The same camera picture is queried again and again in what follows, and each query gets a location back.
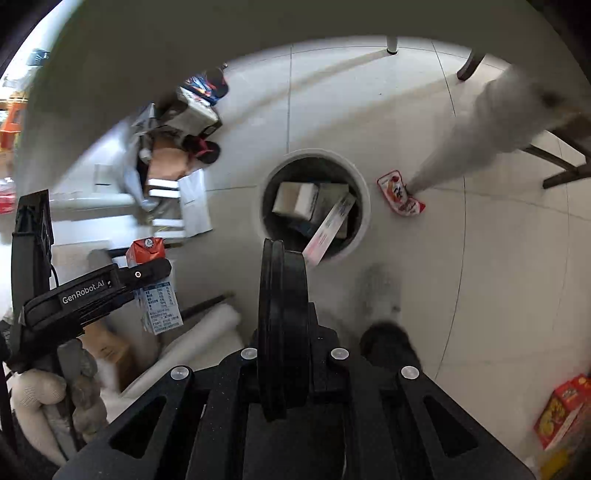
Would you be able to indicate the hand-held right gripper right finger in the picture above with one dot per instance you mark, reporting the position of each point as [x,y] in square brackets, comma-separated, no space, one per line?
[323,341]

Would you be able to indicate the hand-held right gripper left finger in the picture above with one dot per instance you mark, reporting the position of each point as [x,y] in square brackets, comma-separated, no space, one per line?
[231,374]

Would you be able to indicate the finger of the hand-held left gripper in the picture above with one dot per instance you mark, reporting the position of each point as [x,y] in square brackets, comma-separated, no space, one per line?
[138,275]

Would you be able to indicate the small milk carton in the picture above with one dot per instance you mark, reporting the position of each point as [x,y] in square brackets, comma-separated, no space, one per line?
[161,309]

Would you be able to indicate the long white toothpaste box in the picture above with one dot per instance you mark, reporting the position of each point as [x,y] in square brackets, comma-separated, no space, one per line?
[330,226]

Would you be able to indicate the green white box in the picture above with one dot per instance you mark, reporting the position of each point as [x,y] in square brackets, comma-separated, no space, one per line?
[295,201]

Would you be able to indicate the round trash bin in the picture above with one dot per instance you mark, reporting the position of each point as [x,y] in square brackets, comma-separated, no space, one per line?
[364,203]

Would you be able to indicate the red snack packet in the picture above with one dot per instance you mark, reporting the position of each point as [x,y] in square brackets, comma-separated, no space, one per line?
[397,194]

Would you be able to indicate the person's left hand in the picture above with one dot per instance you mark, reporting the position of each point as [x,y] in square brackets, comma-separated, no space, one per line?
[81,383]

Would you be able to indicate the red cola can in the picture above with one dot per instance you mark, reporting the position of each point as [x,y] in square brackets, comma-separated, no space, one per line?
[5,201]

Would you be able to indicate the white foam roll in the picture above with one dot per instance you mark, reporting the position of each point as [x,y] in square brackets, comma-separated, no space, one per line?
[198,332]

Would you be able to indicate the brown cardboard box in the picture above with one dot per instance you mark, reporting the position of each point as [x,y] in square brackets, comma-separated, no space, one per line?
[108,350]
[164,161]

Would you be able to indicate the white paper sheet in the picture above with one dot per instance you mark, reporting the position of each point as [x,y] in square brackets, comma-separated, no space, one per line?
[194,203]

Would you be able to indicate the grey plastic bag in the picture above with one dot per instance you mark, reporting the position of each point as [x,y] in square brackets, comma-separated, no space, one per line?
[134,180]

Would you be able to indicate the orange box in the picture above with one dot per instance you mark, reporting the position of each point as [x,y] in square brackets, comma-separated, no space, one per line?
[11,122]

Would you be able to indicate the black red slipper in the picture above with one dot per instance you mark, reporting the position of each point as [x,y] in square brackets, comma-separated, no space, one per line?
[207,152]

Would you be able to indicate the blue red printed bag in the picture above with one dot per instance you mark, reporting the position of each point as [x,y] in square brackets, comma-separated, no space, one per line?
[205,85]

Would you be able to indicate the red yellow snack box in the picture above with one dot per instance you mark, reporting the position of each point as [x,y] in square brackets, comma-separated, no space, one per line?
[563,410]

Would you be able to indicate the white blurred cloth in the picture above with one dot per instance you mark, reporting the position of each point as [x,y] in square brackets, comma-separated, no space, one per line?
[480,124]

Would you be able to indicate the dark wooden chair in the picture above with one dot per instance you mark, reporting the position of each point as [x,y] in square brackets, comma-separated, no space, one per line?
[471,64]

